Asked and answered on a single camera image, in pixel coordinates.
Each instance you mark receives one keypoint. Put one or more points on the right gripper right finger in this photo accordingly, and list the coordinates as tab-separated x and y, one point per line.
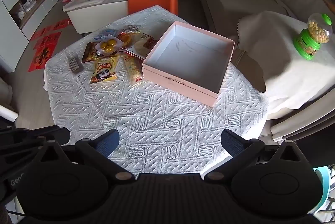
243	154

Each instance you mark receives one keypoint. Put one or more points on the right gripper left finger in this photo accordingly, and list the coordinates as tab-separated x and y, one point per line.
95	153

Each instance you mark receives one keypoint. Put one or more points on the yellow panda snack bag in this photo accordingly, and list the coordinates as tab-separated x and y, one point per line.
105	69

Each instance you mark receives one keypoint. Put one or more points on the dark small bar packet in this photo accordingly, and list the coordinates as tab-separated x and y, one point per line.
75	65

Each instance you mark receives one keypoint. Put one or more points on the pale puffed snack bag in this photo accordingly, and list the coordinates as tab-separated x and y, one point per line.
134	68

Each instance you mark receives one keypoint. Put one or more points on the dark red snack packet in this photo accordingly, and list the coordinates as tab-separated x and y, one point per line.
90	53

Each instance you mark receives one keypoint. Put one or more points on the yellow candies clear pack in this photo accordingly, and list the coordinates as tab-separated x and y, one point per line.
110	45

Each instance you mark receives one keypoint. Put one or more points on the blue small candy packet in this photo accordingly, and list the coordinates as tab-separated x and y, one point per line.
104	34

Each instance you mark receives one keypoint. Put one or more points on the orange bread packet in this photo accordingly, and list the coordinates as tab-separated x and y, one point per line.
129	34

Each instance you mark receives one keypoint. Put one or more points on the rice cracker packet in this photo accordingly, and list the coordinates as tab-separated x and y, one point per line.
142	46

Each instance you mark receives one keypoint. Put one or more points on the white quilted tablecloth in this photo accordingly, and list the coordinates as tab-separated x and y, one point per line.
161	131

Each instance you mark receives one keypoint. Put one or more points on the pink gift box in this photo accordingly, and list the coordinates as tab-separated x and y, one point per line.
190	61

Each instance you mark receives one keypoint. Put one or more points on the white draped cloth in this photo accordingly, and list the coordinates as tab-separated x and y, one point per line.
290	80

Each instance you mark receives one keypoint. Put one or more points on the red paper decorations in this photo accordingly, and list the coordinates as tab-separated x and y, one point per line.
46	41

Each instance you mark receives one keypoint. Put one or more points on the green candy dispenser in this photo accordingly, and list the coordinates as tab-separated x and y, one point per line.
318	31

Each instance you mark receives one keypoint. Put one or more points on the white coffee table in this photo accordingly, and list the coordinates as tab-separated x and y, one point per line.
89	15

